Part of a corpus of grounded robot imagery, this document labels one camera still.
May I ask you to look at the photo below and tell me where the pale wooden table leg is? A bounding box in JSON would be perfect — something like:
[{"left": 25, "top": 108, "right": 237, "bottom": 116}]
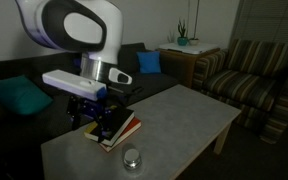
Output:
[{"left": 213, "top": 121, "right": 234, "bottom": 156}]

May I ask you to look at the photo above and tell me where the green potted plant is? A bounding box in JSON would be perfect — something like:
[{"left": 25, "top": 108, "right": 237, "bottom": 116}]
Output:
[{"left": 177, "top": 18, "right": 188, "bottom": 38}]

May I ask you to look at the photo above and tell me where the teal cushion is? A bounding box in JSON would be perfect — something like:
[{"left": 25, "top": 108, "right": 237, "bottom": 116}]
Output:
[{"left": 0, "top": 75, "right": 54, "bottom": 117}]

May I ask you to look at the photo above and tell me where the striped armchair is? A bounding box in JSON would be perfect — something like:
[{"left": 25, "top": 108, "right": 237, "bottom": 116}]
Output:
[{"left": 192, "top": 38, "right": 288, "bottom": 145}]

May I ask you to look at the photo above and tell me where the teal plant pot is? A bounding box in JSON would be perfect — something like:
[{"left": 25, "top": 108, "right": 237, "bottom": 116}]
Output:
[{"left": 176, "top": 35, "right": 189, "bottom": 47}]

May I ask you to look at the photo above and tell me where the blue cushion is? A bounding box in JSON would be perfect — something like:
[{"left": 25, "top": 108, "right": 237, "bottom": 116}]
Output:
[{"left": 136, "top": 50, "right": 162, "bottom": 75}]

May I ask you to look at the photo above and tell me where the dark grey sofa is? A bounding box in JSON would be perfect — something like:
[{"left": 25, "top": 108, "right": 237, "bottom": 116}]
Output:
[{"left": 0, "top": 42, "right": 180, "bottom": 180}]

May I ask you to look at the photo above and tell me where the black book with yellow spine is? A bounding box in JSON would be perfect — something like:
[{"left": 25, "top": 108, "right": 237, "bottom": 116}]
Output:
[{"left": 83, "top": 105, "right": 136, "bottom": 148}]

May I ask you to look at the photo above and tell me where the wooden side table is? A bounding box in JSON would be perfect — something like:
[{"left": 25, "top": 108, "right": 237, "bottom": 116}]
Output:
[{"left": 157, "top": 46, "right": 221, "bottom": 89}]

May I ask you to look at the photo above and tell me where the white flat board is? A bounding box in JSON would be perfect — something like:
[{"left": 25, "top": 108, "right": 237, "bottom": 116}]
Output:
[{"left": 158, "top": 42, "right": 220, "bottom": 55}]

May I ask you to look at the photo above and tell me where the round silver metal container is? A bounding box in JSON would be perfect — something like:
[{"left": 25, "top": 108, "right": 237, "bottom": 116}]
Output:
[{"left": 123, "top": 159, "right": 142, "bottom": 172}]

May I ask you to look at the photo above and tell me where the red book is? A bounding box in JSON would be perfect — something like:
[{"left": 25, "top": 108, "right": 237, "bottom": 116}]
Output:
[{"left": 98, "top": 117, "right": 143, "bottom": 153}]

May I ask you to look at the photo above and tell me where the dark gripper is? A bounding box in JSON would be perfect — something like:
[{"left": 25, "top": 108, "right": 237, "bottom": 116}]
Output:
[{"left": 66, "top": 94, "right": 120, "bottom": 144}]

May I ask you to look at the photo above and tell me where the small white pot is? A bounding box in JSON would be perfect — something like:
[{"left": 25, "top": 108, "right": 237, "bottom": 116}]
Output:
[{"left": 188, "top": 38, "right": 201, "bottom": 47}]

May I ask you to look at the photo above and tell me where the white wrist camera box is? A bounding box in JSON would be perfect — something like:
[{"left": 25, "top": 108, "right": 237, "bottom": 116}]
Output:
[{"left": 41, "top": 69, "right": 108, "bottom": 102}]

